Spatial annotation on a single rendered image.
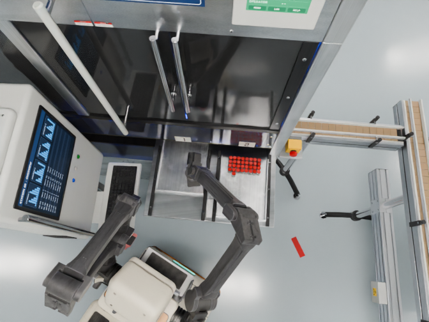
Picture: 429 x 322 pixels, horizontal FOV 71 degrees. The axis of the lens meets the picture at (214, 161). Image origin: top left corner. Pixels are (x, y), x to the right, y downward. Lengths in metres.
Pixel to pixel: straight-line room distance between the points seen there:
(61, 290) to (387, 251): 1.82
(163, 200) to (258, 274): 1.14
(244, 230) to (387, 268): 1.37
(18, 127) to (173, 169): 0.80
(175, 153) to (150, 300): 0.87
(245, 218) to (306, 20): 0.60
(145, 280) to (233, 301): 1.41
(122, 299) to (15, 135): 0.67
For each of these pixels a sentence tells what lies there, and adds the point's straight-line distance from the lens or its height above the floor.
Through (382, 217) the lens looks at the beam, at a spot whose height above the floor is 0.55.
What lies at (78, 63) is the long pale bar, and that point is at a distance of 1.05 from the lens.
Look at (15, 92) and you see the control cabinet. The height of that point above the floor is 1.55.
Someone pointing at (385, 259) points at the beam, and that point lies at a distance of 2.20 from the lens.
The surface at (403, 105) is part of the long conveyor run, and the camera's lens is 2.09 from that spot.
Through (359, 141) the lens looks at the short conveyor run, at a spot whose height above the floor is 0.93.
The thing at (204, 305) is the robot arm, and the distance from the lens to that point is 1.22.
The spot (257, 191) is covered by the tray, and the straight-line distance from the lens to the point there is 1.66.
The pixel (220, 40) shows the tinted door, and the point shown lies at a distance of 0.95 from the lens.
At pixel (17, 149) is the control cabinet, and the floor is 1.53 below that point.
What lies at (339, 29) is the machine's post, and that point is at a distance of 0.92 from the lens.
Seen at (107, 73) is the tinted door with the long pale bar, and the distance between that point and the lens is 1.20.
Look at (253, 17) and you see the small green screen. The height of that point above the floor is 1.88.
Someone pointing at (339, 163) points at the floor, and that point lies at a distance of 2.84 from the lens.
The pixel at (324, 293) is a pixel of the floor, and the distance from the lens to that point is 2.63.
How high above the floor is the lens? 2.48
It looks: 71 degrees down
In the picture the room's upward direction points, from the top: 1 degrees counter-clockwise
